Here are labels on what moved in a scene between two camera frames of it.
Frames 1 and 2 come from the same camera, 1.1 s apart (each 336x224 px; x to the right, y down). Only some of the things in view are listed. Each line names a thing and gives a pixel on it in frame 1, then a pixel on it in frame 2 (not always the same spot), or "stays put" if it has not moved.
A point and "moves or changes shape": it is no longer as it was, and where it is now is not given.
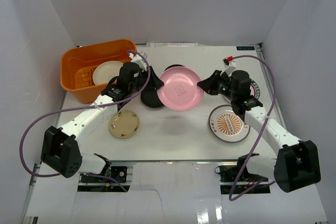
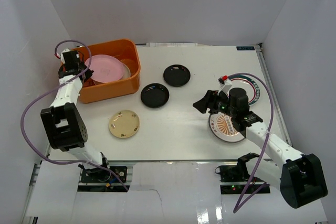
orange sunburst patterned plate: x=226 y=125 stays put
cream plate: x=105 y=72 moves or changes shape
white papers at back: x=171 y=44 stays put
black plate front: x=150 y=98 stays put
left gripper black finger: x=155 y=82 -> x=88 y=74
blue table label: x=245 y=48 stays put
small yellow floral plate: x=124 y=124 stays put
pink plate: x=180 y=91 -> x=106 y=68
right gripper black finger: x=209 y=84 -> x=203 y=104
